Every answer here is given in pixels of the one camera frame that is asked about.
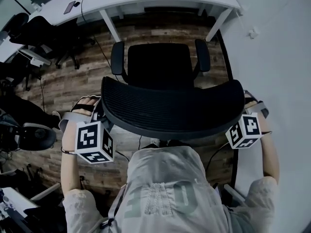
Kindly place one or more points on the person's black trousers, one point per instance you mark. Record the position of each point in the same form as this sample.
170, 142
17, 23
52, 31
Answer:
177, 143

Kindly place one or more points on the white desk with clutter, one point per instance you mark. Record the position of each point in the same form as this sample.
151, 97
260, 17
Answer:
14, 203

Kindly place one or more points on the person's left hand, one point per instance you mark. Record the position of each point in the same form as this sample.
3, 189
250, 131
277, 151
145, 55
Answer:
85, 103

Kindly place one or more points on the person's left forearm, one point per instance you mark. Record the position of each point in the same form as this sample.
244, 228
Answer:
69, 171

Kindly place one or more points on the person's right forearm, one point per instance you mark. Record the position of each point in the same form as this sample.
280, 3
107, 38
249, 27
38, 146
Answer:
269, 154

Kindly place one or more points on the white power strip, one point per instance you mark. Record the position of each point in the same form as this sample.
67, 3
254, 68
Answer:
37, 62

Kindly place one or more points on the black mesh office chair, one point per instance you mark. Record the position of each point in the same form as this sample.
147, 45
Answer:
170, 101

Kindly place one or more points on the white wall socket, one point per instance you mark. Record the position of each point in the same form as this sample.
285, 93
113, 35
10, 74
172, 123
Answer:
253, 32

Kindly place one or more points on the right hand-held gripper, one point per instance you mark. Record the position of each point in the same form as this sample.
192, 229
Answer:
245, 130

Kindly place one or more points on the small white desk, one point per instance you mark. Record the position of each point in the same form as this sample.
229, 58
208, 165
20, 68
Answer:
9, 47

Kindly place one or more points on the black wrist band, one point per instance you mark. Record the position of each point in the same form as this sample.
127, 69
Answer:
66, 152

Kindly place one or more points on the person's right hand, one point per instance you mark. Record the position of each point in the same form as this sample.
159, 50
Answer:
250, 103

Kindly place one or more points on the dark smartphone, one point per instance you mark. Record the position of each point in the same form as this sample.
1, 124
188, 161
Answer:
69, 7

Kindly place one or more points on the black computer mouse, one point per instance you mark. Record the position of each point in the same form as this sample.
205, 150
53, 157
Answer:
76, 4

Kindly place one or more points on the person's grey printed shirt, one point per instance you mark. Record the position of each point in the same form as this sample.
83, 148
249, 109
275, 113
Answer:
170, 190

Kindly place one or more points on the grey rimmed black chair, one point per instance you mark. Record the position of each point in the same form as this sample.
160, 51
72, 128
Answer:
39, 136

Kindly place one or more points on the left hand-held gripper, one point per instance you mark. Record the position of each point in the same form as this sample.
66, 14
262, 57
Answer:
93, 139

